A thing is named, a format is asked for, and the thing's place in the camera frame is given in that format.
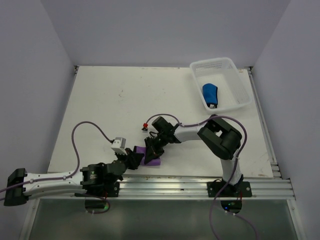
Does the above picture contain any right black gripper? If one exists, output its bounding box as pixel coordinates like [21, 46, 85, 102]
[145, 132, 169, 165]

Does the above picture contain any purple towel black trim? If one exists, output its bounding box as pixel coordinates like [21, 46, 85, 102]
[132, 145, 162, 167]

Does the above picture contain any blue towel black trim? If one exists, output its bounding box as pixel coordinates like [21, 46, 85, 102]
[202, 83, 218, 109]

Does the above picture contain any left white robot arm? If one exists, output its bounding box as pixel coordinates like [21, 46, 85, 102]
[1, 148, 145, 207]

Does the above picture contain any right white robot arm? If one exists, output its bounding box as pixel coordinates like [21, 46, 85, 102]
[144, 114, 244, 197]

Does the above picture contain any white plastic basket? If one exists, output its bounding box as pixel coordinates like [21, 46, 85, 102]
[189, 57, 253, 114]

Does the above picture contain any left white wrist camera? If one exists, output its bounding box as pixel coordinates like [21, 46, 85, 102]
[111, 137, 127, 155]

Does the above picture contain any left black base bracket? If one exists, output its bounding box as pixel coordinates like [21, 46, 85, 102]
[74, 181, 120, 198]

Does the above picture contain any black base bracket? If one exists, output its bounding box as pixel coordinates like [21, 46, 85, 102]
[206, 180, 253, 198]
[74, 181, 120, 198]

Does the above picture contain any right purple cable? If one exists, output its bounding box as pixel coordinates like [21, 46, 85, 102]
[144, 114, 261, 240]

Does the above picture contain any right black base bracket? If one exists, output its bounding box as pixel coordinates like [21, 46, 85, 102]
[206, 180, 253, 198]

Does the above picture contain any aluminium mounting rail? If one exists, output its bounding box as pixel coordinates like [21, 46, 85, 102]
[38, 176, 295, 200]

